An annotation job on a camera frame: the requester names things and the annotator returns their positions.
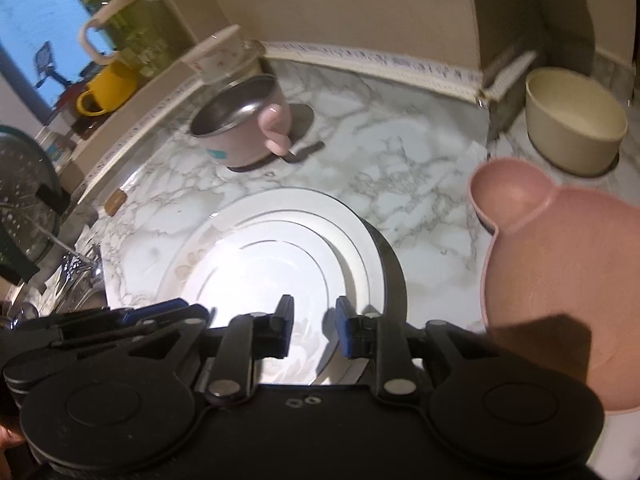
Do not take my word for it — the white floral cup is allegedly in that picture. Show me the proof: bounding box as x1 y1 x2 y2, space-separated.
180 24 267 86

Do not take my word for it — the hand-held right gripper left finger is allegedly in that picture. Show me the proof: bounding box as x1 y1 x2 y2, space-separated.
127 294 295 407

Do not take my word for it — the small clear jar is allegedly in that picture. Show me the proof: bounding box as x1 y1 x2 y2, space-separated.
36 126 77 172

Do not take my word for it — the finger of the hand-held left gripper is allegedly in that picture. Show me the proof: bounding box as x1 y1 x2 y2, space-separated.
106 298 190 323
14 308 157 347

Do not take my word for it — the yellow mug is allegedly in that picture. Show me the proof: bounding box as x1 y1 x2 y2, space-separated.
75 60 139 117

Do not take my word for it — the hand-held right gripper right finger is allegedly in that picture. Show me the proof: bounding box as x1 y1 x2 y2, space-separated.
335 295 483 407

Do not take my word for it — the patterned edge strip by sill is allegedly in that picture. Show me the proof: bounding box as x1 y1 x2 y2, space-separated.
79 79 202 202

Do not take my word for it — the green pitcher with white handle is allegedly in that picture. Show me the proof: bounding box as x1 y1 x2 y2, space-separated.
78 0 177 79

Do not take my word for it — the cream bowl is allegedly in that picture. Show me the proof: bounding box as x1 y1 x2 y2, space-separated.
524 67 629 177

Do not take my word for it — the chrome faucet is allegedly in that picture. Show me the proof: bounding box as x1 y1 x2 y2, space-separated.
10 239 104 317

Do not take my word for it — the window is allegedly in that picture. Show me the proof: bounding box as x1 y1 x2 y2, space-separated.
0 0 103 113

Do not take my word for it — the long patterned edge strip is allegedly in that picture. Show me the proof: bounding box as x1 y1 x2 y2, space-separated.
260 42 487 102

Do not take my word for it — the pink bear-shaped bowl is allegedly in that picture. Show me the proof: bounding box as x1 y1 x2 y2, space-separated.
467 157 640 417

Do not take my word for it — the short patterned edge strip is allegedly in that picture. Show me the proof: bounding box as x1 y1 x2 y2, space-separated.
477 50 539 107

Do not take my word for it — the white round plate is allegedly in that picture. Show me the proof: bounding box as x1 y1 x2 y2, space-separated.
159 187 387 386

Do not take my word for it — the pink steel cup with handle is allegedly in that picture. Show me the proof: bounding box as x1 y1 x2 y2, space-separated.
188 74 295 169

